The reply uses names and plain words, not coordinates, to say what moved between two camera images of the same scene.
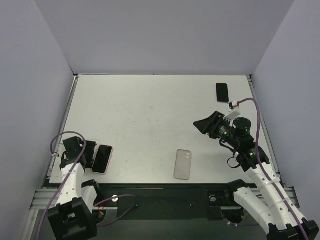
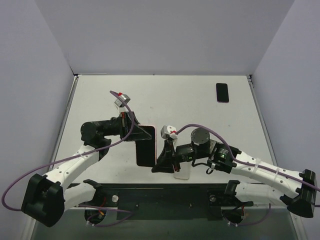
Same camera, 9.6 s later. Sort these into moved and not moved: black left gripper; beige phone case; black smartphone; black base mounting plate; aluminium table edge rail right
Moved: black left gripper
Not moved: black base mounting plate; beige phone case; aluminium table edge rail right; black smartphone
